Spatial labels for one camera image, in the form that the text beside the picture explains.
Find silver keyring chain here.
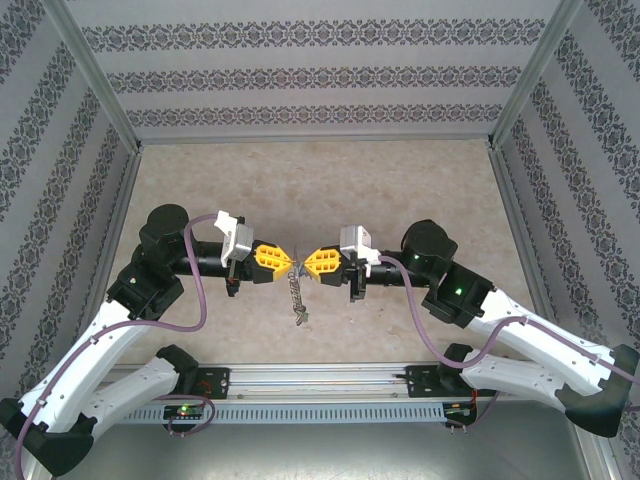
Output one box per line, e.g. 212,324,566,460
283,275,309,316

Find left controller board green light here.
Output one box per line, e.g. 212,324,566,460
163,405,207,422

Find right controller board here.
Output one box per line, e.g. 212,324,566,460
441,401,477,420

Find grey metal panel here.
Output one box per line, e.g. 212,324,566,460
24,422,616,480

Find aluminium frame side rail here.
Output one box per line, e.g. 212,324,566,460
485,147,556,316
92,148,145,301

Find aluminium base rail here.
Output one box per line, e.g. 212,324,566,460
107,363,476,401

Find slotted grey cable duct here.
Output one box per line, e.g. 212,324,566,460
114,401,482,427

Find aluminium frame post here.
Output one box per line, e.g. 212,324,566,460
485,0,586,151
42,0,144,151

